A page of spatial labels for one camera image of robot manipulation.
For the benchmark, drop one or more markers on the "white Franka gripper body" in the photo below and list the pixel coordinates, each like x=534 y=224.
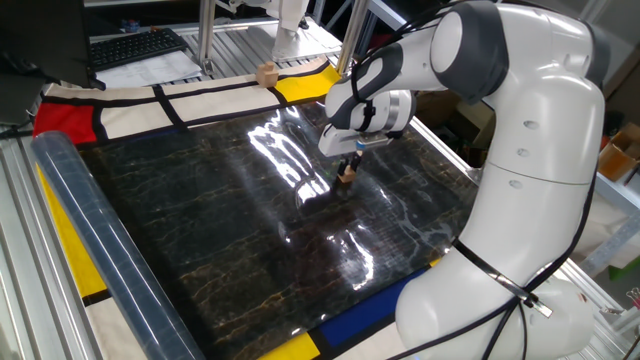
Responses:
x=337 y=142

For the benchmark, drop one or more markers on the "black monitor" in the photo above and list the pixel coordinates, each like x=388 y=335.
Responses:
x=40 y=40

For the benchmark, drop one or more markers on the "Mondrian pattern tablecloth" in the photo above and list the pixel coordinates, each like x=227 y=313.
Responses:
x=135 y=117

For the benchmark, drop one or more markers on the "notched wooden block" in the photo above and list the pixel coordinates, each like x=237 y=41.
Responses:
x=267 y=75

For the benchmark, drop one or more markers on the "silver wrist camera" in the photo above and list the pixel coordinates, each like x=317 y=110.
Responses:
x=375 y=141

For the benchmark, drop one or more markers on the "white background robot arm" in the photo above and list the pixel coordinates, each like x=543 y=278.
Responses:
x=290 y=35

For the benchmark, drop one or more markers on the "black marble pattern mat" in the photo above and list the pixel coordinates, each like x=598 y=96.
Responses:
x=225 y=225

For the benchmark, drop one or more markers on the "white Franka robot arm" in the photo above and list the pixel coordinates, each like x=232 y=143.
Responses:
x=540 y=200

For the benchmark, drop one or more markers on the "black keyboard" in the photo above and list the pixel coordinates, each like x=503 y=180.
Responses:
x=135 y=47

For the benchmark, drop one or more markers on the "white paper sheets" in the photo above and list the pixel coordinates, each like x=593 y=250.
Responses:
x=150 y=72

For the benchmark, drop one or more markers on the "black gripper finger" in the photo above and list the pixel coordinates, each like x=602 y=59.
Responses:
x=343 y=165
x=356 y=160

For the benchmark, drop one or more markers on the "small wooden cube block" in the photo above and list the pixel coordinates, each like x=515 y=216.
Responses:
x=347 y=175

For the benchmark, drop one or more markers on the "aluminium frame post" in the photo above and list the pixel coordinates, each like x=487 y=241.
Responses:
x=352 y=35
x=206 y=35

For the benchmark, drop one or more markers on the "small blue red object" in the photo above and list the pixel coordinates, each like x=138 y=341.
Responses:
x=131 y=26

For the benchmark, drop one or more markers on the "green plastic piece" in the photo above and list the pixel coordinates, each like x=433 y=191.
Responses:
x=625 y=267

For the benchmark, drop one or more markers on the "cardboard box with tools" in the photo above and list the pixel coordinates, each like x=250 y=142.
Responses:
x=440 y=107

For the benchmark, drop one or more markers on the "open cardboard box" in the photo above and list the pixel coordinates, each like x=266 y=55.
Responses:
x=620 y=155

